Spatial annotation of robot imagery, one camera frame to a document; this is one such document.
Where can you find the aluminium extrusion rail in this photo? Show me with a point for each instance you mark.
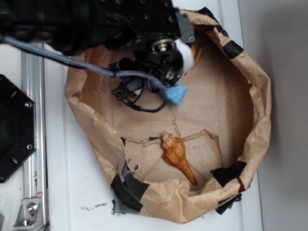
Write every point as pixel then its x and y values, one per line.
pixel 35 167

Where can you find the metal corner bracket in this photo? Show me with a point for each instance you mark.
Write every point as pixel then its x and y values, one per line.
pixel 30 216

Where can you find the brown spiral seashell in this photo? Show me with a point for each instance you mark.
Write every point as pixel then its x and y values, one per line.
pixel 175 155

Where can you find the yellow rubber duck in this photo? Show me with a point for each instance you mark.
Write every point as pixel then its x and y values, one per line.
pixel 193 49

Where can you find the blue rectangular sponge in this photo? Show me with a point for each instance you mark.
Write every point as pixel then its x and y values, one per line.
pixel 176 93

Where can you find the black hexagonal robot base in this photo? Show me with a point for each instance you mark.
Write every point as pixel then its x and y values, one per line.
pixel 17 128

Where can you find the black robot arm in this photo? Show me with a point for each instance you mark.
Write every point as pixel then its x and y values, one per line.
pixel 156 32

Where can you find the brown paper bag enclosure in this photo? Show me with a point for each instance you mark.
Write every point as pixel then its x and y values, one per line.
pixel 224 121

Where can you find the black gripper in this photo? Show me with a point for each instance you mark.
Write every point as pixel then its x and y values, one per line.
pixel 168 60

